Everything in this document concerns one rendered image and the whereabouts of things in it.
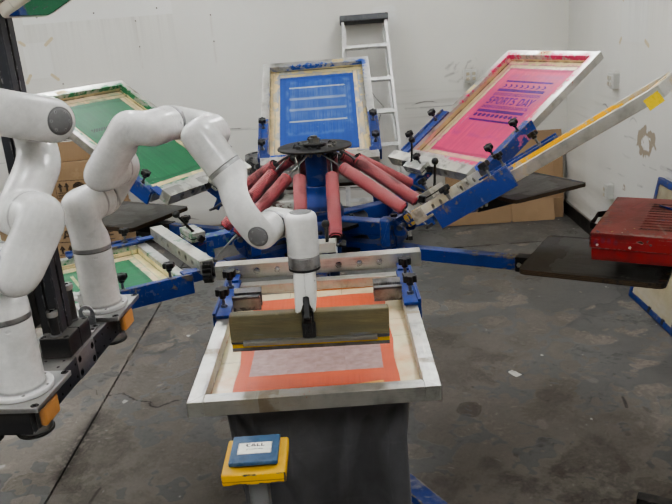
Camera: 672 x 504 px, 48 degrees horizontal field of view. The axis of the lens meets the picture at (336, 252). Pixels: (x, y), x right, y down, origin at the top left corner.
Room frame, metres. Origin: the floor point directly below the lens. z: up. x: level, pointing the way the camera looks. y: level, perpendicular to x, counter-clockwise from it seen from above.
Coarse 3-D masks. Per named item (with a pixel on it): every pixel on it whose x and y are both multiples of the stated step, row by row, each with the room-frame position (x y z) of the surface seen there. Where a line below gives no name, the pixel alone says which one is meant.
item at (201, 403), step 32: (288, 288) 2.27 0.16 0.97; (320, 288) 2.27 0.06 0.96; (352, 288) 2.27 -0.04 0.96; (224, 320) 2.00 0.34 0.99; (416, 320) 1.89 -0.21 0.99; (416, 352) 1.70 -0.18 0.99; (352, 384) 1.55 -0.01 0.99; (384, 384) 1.54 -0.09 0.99; (416, 384) 1.53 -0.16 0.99; (192, 416) 1.53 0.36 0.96
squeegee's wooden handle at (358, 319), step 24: (240, 312) 1.66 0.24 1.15; (264, 312) 1.65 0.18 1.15; (288, 312) 1.65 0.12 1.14; (336, 312) 1.64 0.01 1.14; (360, 312) 1.64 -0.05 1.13; (384, 312) 1.64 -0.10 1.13; (240, 336) 1.65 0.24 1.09; (264, 336) 1.64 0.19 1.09; (288, 336) 1.64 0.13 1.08; (384, 336) 1.64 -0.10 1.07
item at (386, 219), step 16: (352, 208) 3.04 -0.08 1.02; (368, 208) 3.05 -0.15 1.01; (384, 208) 3.09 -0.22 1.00; (320, 224) 2.83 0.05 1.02; (368, 224) 2.82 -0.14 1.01; (384, 224) 2.73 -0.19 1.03; (400, 224) 2.73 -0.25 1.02; (384, 240) 2.73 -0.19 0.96; (400, 240) 2.78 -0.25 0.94; (256, 256) 2.74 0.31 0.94
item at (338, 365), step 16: (320, 304) 2.15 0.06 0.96; (336, 304) 2.14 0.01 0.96; (352, 304) 2.13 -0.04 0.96; (368, 304) 2.12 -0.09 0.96; (320, 352) 1.81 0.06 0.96; (336, 352) 1.80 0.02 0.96; (352, 352) 1.80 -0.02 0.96; (368, 352) 1.79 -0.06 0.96; (384, 352) 1.78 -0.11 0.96; (320, 368) 1.72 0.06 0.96; (336, 368) 1.71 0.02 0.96; (352, 368) 1.70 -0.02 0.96; (368, 368) 1.70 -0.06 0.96; (384, 368) 1.69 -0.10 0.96; (320, 384) 1.63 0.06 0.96; (336, 384) 1.63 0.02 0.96
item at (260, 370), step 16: (272, 304) 2.18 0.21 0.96; (288, 304) 2.17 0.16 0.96; (256, 352) 1.84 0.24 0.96; (272, 352) 1.83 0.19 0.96; (288, 352) 1.83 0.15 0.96; (304, 352) 1.82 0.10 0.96; (240, 368) 1.75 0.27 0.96; (256, 368) 1.75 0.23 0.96; (272, 368) 1.74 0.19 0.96; (288, 368) 1.73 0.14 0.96; (304, 368) 1.72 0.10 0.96; (240, 384) 1.67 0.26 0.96; (256, 384) 1.66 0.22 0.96; (272, 384) 1.65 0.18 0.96; (288, 384) 1.65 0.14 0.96; (304, 384) 1.64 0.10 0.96
